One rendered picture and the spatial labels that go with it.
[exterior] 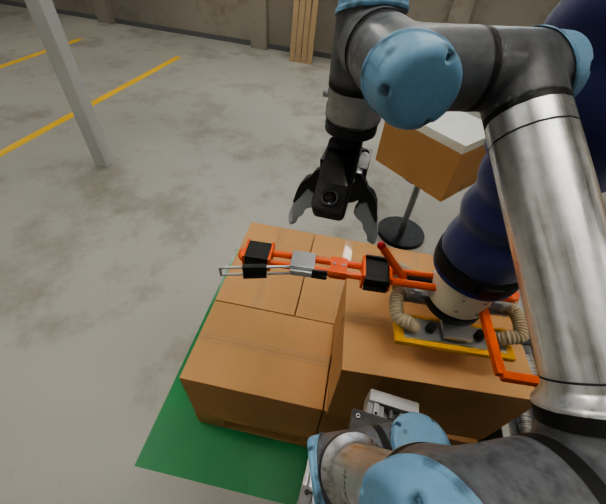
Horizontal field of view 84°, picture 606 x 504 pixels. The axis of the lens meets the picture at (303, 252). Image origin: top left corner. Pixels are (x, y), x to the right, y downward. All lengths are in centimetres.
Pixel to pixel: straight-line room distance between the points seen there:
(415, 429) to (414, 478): 44
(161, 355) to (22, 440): 71
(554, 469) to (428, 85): 30
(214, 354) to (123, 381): 81
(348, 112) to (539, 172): 22
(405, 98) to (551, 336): 23
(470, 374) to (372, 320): 33
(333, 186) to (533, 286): 25
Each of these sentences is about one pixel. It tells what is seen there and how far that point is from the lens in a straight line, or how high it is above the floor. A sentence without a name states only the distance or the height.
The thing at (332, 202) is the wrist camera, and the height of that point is 165.
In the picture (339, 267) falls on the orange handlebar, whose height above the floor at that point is 120.
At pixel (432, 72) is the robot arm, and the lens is 32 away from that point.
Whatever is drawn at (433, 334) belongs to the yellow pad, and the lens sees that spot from 107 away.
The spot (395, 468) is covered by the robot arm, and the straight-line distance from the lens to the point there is 30.
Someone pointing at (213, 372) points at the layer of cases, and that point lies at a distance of 153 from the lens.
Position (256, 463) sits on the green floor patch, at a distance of 196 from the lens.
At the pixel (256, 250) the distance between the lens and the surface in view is 99.
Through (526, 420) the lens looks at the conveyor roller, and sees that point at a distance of 175.
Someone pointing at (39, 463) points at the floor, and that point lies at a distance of 226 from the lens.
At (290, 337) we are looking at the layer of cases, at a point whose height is 54.
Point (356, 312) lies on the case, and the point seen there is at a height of 94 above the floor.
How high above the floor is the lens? 192
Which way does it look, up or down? 46 degrees down
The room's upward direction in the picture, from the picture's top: 6 degrees clockwise
